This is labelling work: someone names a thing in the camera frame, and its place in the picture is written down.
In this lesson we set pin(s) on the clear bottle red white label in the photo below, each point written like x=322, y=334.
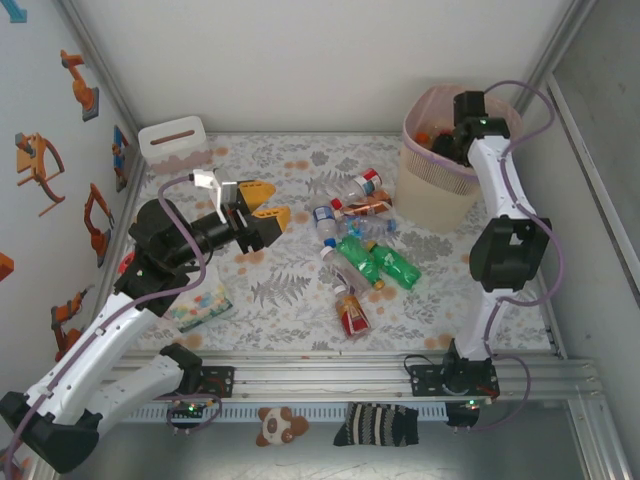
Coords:
x=370, y=177

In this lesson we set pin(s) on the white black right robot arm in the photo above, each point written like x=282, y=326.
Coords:
x=500, y=190

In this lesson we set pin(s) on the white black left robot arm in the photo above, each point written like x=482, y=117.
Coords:
x=90, y=345

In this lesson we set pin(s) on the red plastic toy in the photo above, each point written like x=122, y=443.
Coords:
x=126, y=261

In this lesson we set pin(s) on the pink lined waste basket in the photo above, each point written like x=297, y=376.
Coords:
x=440, y=95

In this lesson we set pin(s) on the pink plastic waste basket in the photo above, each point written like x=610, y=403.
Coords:
x=430, y=200

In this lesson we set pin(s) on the floral tissue packet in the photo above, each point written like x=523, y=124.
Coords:
x=205, y=305

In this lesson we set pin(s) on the clear bottle purple label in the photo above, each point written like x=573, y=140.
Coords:
x=345, y=277

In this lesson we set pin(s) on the green bottle yellow cap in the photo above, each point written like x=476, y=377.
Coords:
x=357, y=260

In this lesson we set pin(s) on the clear bottle colourful label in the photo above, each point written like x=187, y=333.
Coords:
x=370, y=228

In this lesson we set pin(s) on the brown label plastic bottle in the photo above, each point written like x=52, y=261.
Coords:
x=372, y=202

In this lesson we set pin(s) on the white tissue box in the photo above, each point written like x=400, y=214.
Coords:
x=170, y=130

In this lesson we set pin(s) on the green bottle orange cap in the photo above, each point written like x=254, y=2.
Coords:
x=400, y=267

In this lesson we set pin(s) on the controller board with LED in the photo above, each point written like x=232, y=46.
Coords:
x=467, y=407
x=189, y=409

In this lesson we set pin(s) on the brown white panda plush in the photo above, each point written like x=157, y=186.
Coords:
x=280, y=425

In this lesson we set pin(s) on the black white striped sock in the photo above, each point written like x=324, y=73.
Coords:
x=375, y=425

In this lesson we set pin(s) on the blue orange wall sticker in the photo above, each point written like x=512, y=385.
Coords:
x=120, y=155

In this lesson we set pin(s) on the aluminium frame post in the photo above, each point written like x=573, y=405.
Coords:
x=560, y=40
x=100, y=67

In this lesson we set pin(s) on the orange claw wall sticker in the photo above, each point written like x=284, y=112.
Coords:
x=30, y=160

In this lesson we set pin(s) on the orange block wall sticker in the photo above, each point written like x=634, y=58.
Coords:
x=5, y=267

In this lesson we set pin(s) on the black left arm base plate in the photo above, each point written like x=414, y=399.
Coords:
x=220, y=380

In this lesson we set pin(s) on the aluminium frame rail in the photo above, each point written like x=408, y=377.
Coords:
x=320, y=375

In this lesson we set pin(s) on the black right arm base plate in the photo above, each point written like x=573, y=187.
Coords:
x=425, y=380

